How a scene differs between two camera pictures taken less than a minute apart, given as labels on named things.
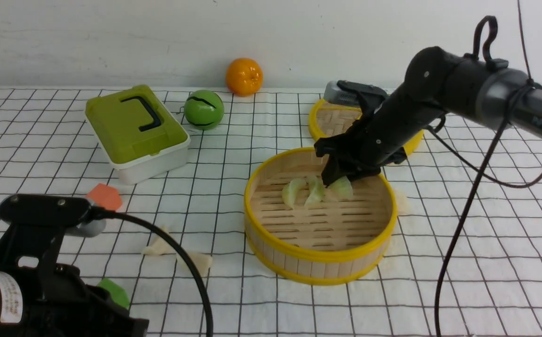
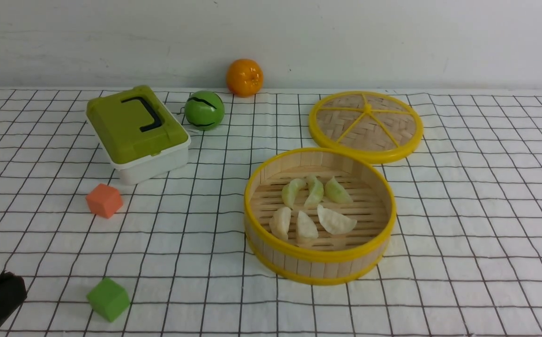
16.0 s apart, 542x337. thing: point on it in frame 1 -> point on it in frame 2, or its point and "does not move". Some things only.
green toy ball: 204,109 does not move
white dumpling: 402,201 -> 334,223
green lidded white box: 137,132 does not move
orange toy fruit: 244,77 does not move
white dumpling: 160,245 -> 279,223
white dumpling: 203,262 -> 306,227
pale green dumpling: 316,192 does not move
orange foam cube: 104,195 does not move
